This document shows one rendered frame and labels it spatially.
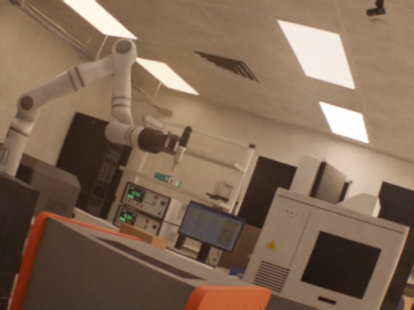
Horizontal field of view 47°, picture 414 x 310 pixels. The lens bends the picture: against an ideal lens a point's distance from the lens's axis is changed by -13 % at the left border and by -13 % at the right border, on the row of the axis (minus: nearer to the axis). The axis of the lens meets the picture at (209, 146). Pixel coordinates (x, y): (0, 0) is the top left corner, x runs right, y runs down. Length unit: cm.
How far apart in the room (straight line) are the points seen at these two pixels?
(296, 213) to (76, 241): 115
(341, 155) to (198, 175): 198
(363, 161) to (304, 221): 488
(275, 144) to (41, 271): 620
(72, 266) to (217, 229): 333
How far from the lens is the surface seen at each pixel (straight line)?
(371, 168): 673
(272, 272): 192
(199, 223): 426
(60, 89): 191
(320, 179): 215
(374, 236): 187
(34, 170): 264
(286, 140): 700
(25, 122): 197
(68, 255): 92
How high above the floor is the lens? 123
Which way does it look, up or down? 8 degrees up
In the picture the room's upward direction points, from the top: 21 degrees clockwise
